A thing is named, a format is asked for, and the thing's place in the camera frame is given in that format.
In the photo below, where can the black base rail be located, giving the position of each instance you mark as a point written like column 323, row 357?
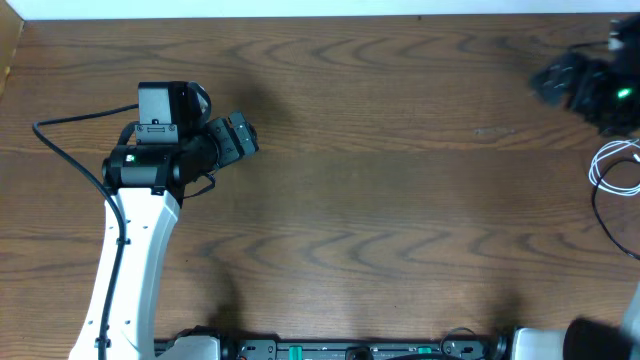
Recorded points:
column 459, row 343

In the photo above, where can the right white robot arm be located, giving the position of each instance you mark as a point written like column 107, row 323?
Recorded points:
column 585, row 338

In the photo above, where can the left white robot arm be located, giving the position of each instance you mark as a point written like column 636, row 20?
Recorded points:
column 174, row 142

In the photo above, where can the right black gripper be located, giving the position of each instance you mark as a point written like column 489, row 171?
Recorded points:
column 558, row 80

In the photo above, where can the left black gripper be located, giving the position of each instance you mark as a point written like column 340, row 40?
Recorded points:
column 232, row 138

